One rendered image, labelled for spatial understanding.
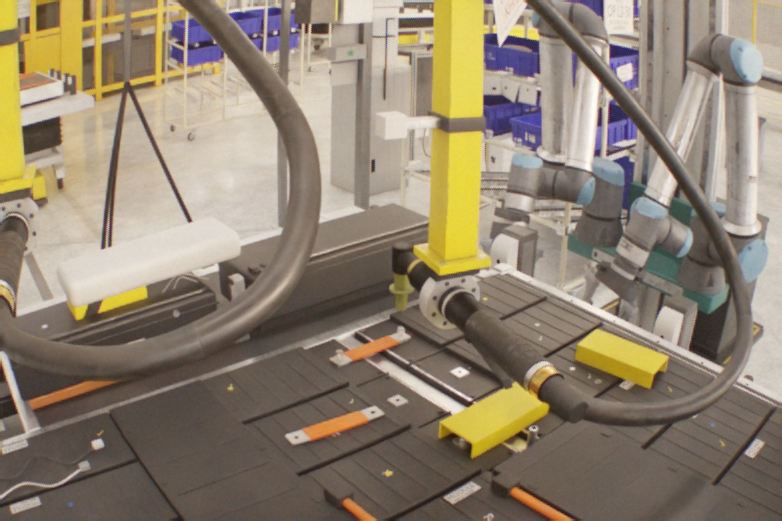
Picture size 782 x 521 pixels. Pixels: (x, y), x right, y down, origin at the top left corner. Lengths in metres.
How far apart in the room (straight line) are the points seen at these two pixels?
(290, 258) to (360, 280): 0.78
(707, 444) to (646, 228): 0.87
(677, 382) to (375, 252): 0.63
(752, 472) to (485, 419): 0.44
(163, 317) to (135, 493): 0.37
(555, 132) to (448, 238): 1.43
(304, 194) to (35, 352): 0.30
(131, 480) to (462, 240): 0.59
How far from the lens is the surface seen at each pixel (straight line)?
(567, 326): 1.32
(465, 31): 0.94
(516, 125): 3.60
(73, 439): 1.06
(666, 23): 2.44
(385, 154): 4.99
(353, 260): 1.35
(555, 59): 2.30
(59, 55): 10.51
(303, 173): 0.65
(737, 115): 1.94
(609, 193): 2.41
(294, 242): 0.61
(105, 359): 0.56
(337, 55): 3.73
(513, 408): 1.05
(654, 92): 2.44
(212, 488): 0.92
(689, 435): 1.08
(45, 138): 5.45
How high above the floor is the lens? 1.62
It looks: 24 degrees down
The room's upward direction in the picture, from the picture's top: 1 degrees clockwise
